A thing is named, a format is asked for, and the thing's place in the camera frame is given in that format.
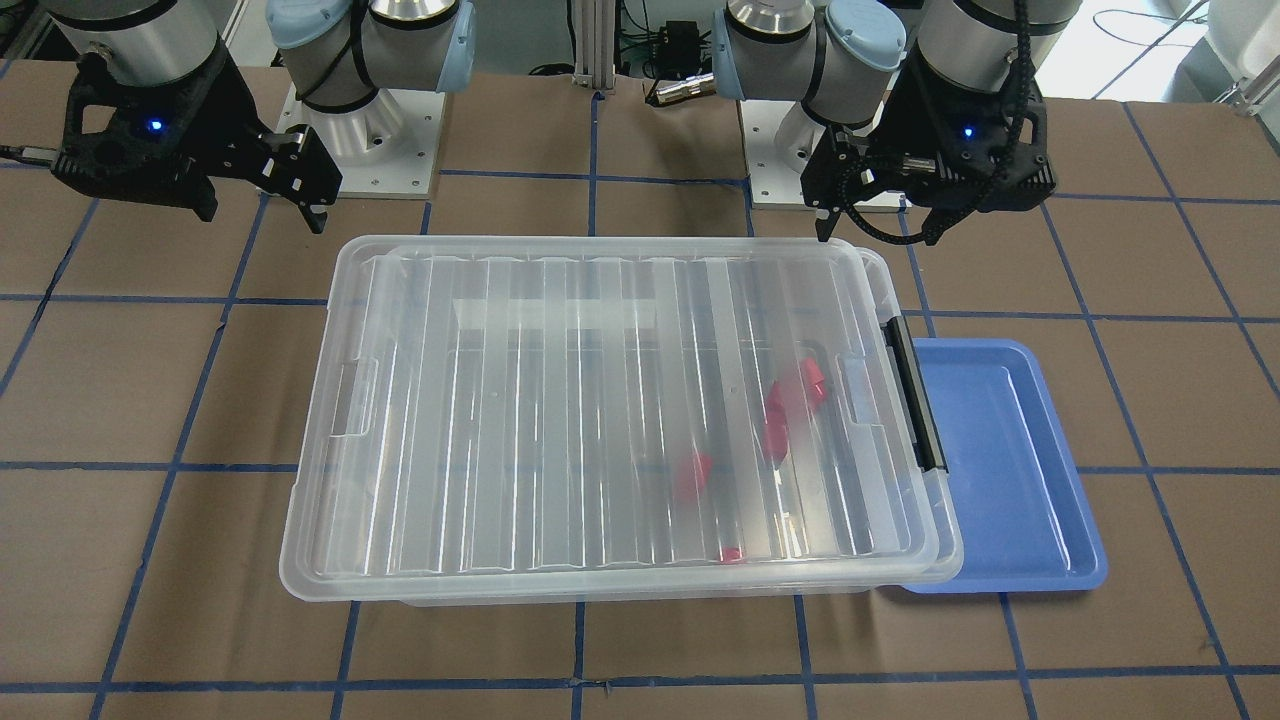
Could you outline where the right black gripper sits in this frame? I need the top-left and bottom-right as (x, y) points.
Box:
(50, 45), (342, 234)

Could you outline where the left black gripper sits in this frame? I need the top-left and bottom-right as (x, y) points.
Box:
(801, 60), (1057, 247)

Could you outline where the clear plastic box lid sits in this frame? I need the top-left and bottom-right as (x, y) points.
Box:
(280, 234), (946, 603)

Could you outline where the red block picked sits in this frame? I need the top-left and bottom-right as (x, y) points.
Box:
(762, 411), (790, 466)

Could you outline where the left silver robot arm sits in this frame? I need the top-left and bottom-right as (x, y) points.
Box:
(710, 1), (1079, 246)

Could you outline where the red block upper pair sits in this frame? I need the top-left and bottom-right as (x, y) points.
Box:
(790, 357), (829, 414)

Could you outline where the red block pair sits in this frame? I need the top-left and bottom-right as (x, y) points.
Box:
(765, 378), (806, 421)
(790, 357), (829, 414)

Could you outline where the red block lower pair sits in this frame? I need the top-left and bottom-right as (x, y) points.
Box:
(765, 378), (806, 421)

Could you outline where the clear plastic storage box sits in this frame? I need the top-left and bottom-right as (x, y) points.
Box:
(385, 245), (965, 609)

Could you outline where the red block middle box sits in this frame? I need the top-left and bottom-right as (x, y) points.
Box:
(671, 451), (714, 505)

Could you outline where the blue plastic tray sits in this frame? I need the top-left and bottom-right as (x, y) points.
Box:
(911, 338), (1108, 594)

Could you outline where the silver connector plug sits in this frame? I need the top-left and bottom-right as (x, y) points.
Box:
(644, 73), (717, 108)

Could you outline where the black power adapter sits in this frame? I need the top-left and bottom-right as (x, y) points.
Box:
(653, 20), (707, 74)

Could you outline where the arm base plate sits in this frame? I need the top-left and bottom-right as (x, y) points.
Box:
(739, 97), (906, 213)
(276, 86), (449, 200)

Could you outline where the black box latch handle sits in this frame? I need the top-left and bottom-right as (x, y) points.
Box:
(882, 315), (948, 471)

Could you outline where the aluminium frame post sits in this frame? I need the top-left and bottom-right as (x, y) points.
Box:
(570, 1), (618, 95)

